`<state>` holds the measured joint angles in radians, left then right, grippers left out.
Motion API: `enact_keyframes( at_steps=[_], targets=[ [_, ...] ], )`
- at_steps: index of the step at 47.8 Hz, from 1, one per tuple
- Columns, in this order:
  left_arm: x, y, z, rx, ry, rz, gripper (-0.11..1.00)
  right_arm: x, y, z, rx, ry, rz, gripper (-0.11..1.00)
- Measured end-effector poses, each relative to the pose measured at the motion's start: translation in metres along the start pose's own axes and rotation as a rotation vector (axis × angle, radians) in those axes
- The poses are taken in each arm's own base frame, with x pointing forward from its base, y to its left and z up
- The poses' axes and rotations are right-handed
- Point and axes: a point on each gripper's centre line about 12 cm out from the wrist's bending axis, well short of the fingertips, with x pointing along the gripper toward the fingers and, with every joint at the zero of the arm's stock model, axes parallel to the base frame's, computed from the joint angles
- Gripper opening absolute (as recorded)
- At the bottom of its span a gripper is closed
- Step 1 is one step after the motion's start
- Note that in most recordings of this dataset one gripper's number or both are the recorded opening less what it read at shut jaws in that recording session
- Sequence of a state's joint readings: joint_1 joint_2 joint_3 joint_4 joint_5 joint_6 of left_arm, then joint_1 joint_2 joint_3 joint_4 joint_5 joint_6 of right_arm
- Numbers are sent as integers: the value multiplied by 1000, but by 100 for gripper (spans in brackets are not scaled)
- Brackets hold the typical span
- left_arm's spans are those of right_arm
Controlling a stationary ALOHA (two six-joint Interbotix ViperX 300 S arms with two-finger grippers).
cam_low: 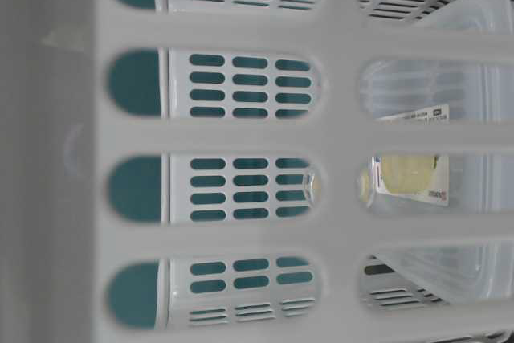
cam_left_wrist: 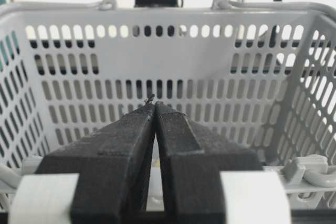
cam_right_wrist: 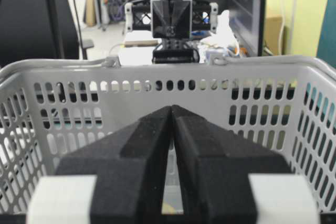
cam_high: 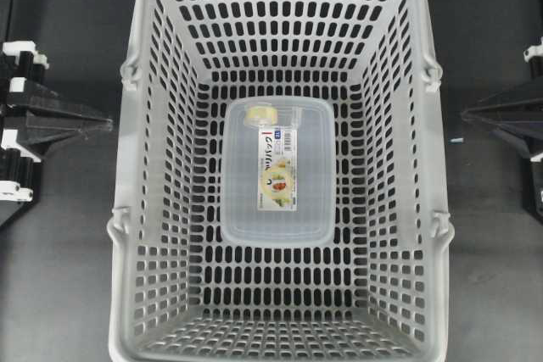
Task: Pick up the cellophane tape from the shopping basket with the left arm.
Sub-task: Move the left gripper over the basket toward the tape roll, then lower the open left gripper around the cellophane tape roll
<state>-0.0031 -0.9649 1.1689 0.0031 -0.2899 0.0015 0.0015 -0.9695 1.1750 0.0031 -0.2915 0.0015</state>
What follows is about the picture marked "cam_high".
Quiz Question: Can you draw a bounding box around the clear plastic food container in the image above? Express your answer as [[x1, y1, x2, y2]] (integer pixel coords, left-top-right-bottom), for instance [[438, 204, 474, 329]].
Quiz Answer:
[[220, 97, 337, 248]]

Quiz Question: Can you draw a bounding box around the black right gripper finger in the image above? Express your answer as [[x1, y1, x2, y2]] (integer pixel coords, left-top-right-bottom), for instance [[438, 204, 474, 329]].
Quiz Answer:
[[462, 77, 542, 123], [464, 114, 542, 161]]

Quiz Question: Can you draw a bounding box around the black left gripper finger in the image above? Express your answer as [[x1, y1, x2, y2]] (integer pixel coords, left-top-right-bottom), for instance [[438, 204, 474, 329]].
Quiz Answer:
[[25, 81, 112, 122], [16, 122, 113, 159]]

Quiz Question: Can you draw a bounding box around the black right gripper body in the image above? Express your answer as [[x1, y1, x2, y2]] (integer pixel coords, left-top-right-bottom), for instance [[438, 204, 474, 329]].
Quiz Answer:
[[523, 44, 542, 214]]

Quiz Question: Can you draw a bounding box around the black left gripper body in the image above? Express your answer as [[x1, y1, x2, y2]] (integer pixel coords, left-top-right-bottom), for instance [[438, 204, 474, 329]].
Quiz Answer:
[[1, 42, 48, 202]]

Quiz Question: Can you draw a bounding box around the cellophane tape roll in packaging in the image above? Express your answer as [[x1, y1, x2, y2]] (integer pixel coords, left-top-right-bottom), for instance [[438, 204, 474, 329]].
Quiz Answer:
[[244, 105, 302, 129]]

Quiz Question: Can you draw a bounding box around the grey plastic shopping basket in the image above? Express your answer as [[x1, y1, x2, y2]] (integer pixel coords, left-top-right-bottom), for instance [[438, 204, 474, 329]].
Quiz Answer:
[[107, 0, 455, 361]]

